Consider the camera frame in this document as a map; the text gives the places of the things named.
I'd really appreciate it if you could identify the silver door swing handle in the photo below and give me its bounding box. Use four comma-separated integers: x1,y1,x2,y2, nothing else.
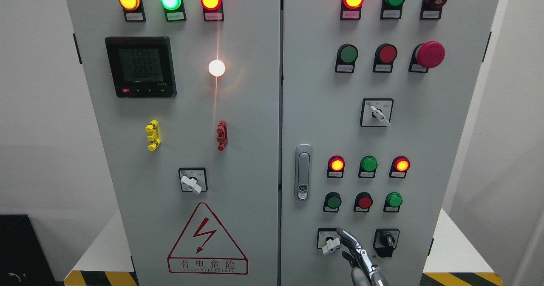
294,144,312,200

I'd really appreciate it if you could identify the grey left cabinet door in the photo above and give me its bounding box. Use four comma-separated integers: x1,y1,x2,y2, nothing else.
67,0,281,286

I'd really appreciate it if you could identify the grey cabinet door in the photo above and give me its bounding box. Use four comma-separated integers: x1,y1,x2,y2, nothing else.
280,0,498,286
67,0,281,286

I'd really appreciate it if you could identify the grey right cabinet door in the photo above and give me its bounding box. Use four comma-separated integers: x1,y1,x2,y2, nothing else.
280,0,498,286

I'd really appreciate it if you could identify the red terminal connector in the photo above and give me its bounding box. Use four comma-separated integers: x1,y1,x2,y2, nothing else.
216,120,229,152

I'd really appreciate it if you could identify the red lit indicator middle left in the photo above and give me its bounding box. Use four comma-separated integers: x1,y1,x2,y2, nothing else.
327,156,345,178

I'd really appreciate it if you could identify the white lit indicator lamp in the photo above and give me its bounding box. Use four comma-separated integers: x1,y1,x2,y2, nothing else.
208,59,226,77

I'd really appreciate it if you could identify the green push button lower left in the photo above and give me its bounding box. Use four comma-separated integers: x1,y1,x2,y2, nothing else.
323,192,342,213

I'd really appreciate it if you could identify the green push button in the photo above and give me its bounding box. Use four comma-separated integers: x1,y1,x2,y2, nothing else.
335,43,359,74
323,192,342,213
383,192,403,213

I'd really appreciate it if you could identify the green indicator light middle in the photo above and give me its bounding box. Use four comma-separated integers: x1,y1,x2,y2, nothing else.
359,156,378,179

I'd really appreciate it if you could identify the green push button upper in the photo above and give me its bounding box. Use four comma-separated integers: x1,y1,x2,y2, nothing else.
335,43,359,74

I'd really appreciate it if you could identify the red push button lower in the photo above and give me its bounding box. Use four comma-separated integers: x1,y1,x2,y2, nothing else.
353,192,373,212

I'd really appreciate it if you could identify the red push button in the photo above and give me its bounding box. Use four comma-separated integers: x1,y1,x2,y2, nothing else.
372,43,398,73
353,192,373,212

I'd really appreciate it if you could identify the yellow terminal connector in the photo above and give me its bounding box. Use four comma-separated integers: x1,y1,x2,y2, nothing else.
144,119,161,152

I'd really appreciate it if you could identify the red lit indicator middle right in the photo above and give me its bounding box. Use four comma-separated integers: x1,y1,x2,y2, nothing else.
389,156,411,179

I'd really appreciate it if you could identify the red electric hazard warning sign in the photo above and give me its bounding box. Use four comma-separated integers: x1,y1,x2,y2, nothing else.
167,202,249,275

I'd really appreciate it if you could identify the red push button upper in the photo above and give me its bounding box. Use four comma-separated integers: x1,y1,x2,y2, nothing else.
372,43,398,73

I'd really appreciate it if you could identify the green push button lower right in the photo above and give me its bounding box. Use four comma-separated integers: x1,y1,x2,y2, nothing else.
383,192,403,213

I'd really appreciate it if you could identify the black digital power meter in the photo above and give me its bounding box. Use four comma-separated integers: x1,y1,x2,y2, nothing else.
105,36,176,98

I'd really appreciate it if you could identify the red lit indicator light left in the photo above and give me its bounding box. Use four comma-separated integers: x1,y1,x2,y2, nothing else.
201,0,224,21

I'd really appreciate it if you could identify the red lit indicator top right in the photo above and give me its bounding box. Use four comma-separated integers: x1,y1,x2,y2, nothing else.
340,0,365,20

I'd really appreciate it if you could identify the green lit indicator light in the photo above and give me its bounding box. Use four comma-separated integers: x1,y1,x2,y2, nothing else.
161,0,186,21

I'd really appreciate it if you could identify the red emergency stop mushroom button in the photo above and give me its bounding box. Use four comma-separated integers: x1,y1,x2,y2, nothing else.
408,41,445,73

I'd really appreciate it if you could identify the green indicator light top right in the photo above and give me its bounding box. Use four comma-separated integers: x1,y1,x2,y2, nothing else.
380,0,406,20

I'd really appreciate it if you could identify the amber indicator light top left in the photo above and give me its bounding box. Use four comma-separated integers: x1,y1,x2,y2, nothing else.
119,0,146,22

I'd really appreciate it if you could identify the white platform with hazard stripes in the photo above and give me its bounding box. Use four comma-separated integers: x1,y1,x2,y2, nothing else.
62,211,502,286

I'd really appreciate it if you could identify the black box lower left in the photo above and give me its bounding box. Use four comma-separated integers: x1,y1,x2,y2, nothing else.
0,215,56,286

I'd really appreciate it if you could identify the left door rotary selector switch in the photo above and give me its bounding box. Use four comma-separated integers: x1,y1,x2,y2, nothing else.
178,167,208,195

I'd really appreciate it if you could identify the upper right rotary selector switch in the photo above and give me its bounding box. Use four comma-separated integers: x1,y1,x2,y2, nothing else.
360,98,394,127

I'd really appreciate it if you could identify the white lever selector switch bottom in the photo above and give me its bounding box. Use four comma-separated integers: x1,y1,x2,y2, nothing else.
316,228,341,256

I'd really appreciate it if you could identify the black knob selector switch bottom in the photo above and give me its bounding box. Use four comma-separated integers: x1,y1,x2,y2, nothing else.
373,228,400,258

